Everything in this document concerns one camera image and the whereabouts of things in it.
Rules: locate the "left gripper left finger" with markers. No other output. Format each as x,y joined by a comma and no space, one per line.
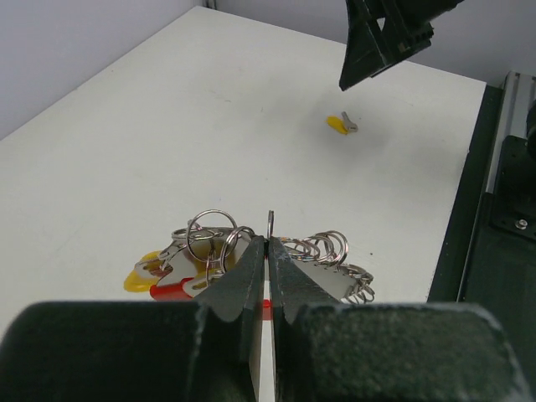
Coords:
120,351

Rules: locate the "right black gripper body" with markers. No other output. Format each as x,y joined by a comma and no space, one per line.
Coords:
417,16

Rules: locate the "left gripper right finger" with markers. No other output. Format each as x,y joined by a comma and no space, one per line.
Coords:
326,350

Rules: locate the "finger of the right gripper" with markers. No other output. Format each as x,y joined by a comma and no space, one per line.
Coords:
373,40

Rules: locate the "yellow headed key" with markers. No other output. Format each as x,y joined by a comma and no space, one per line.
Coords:
342,124

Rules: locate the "keyring holder with rings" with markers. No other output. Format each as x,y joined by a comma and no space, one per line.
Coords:
213,262

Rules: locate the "front aluminium extrusion rail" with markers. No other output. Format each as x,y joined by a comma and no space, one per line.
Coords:
517,97

